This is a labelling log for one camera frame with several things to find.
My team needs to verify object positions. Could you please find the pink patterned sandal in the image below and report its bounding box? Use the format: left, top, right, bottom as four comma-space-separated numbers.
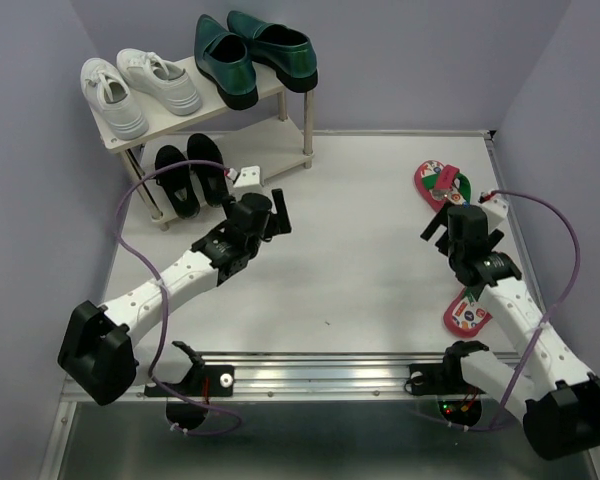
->
442, 289, 492, 338
414, 160, 472, 212

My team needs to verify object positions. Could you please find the black lace shoe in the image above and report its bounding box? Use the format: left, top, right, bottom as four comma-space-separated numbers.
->
154, 145, 200, 219
187, 133, 229, 207

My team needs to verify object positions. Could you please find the green loafer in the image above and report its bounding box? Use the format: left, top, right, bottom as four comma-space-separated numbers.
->
194, 14, 259, 111
227, 10, 318, 93

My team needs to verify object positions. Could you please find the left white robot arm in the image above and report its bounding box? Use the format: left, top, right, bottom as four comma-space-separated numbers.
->
58, 189, 292, 406

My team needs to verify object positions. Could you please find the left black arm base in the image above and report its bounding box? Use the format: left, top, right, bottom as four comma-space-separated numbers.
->
144, 341, 243, 437

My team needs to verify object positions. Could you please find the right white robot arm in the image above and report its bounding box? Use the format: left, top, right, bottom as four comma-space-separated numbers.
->
411, 203, 600, 460

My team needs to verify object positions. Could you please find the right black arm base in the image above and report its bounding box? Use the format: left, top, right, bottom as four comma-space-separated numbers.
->
404, 340, 489, 429

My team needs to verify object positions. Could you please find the white two-tier shoe shelf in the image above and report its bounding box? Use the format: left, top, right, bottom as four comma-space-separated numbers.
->
88, 54, 316, 232

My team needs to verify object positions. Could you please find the right white sneaker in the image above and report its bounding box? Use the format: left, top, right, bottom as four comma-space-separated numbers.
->
116, 48, 202, 116

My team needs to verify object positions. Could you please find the white sneaker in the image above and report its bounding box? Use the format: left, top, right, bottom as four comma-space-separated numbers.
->
80, 58, 149, 140
116, 48, 202, 116

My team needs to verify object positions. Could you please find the left white sneaker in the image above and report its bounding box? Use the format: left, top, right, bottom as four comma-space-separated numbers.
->
80, 58, 149, 140

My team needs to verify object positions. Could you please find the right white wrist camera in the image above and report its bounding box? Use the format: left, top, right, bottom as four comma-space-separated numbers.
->
478, 192, 509, 232

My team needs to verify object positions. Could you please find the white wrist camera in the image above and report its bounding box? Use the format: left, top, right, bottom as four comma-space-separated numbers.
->
233, 166, 262, 192
478, 192, 509, 232

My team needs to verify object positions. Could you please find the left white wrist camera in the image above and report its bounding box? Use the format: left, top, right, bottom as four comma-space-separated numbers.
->
233, 166, 262, 192

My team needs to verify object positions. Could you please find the aluminium mounting rail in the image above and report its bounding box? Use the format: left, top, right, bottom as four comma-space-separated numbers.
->
62, 349, 589, 402

